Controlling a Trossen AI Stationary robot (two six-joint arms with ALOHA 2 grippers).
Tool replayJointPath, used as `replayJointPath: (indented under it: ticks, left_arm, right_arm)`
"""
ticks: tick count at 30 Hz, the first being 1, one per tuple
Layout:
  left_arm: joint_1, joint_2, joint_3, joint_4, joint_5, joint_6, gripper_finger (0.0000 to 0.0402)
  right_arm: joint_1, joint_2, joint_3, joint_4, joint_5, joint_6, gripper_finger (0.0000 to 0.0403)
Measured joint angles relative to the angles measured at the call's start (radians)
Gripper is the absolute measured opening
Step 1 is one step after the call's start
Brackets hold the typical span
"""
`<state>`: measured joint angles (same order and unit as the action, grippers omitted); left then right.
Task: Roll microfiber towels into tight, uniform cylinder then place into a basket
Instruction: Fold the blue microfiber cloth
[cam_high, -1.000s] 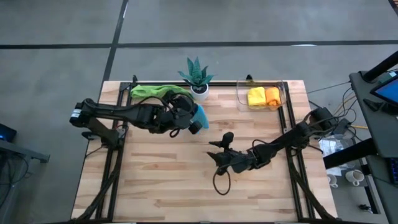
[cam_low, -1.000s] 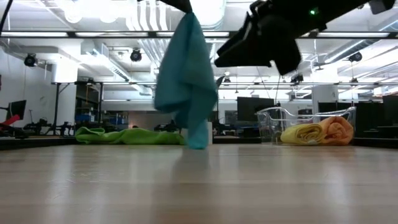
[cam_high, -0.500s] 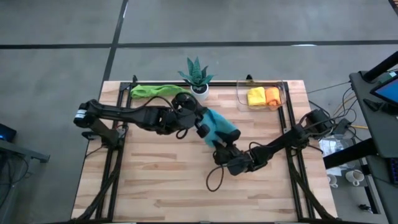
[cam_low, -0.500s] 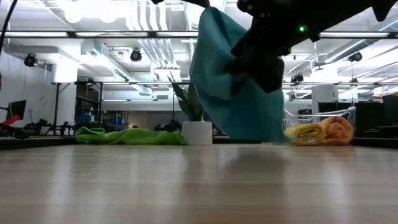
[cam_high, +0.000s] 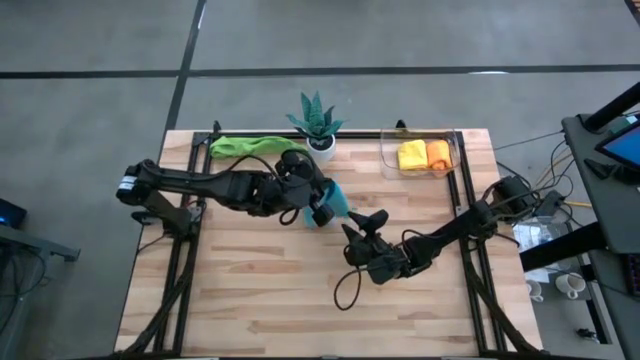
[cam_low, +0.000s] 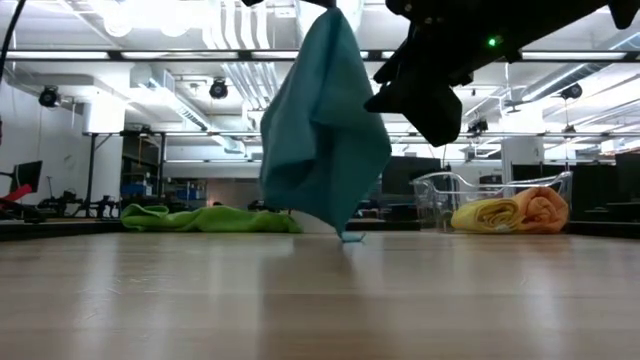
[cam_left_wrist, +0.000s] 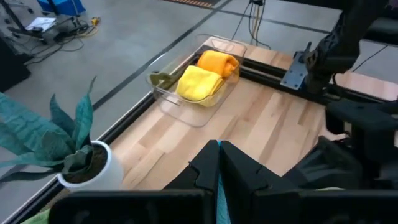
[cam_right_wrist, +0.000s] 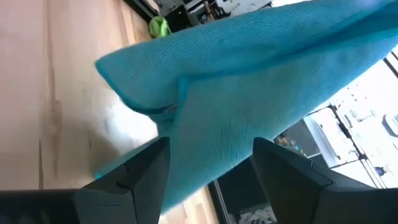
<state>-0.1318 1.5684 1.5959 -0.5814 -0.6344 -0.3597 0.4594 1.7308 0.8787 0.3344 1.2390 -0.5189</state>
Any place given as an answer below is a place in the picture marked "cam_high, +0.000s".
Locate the dark grey desk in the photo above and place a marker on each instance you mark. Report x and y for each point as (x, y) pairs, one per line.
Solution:
(615, 210)

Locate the black keyboard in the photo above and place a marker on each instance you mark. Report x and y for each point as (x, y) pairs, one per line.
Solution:
(634, 275)

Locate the blue microfiber towel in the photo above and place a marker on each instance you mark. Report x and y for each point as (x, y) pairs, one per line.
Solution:
(340, 200)

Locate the clear plastic basket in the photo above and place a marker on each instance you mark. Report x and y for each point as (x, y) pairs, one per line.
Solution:
(390, 160)

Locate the black device with blue light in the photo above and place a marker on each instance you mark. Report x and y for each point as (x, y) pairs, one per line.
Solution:
(12, 215)

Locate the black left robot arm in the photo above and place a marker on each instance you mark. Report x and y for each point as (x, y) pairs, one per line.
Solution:
(190, 182)

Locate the orange microfiber towel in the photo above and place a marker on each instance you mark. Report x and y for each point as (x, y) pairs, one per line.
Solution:
(439, 155)

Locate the potted plant in white pot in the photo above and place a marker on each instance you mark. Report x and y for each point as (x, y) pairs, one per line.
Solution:
(316, 117)

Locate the black slanted pole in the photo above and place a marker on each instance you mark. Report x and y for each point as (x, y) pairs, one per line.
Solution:
(615, 105)

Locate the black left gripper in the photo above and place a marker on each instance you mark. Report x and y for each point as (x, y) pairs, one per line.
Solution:
(280, 192)

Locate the tablet with blue screen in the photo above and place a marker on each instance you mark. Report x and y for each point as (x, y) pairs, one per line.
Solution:
(625, 147)

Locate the grey power adapter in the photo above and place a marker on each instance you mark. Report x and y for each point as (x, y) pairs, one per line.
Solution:
(551, 202)

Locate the yellow microfiber towel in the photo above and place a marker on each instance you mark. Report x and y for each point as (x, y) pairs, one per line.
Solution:
(412, 155)

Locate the white crumpled papers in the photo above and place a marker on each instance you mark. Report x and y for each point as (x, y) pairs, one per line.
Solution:
(532, 237)

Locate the black stand beam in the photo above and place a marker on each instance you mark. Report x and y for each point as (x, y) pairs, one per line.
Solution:
(560, 247)

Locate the green microfiber towel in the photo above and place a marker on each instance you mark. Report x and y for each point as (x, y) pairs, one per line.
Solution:
(240, 146)

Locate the small black floor object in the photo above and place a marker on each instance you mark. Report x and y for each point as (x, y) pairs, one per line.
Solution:
(585, 334)

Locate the grey desk leg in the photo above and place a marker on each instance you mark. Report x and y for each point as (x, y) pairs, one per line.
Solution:
(45, 245)

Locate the white ceramic mug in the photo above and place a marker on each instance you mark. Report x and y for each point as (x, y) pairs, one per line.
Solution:
(570, 284)
(534, 290)

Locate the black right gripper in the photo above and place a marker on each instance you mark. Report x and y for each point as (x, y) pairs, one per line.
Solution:
(380, 260)

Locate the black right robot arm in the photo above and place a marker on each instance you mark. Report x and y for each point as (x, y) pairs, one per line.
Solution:
(450, 227)

